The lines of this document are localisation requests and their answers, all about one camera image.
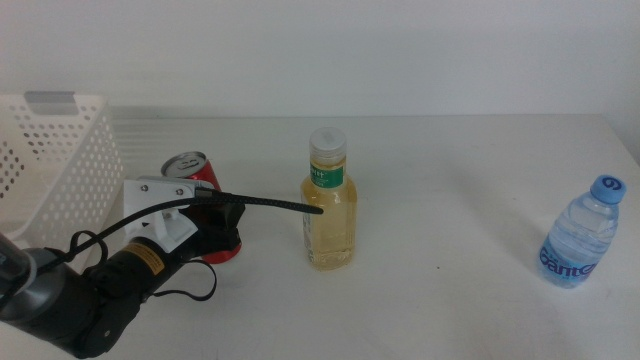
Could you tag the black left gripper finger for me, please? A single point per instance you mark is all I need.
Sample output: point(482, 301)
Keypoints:
point(225, 216)

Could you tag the red cola can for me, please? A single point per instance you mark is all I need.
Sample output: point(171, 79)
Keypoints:
point(192, 167)

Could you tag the yellow tea bottle green label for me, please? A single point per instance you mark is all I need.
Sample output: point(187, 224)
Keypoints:
point(330, 240)

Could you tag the clear water bottle blue cap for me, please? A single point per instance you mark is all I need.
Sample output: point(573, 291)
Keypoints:
point(577, 240)

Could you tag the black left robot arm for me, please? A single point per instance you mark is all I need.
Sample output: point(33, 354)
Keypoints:
point(60, 305)

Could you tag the white perforated plastic basket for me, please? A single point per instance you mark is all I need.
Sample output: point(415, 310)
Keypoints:
point(75, 150)

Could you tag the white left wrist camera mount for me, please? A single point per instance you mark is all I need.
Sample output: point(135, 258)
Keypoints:
point(150, 192)

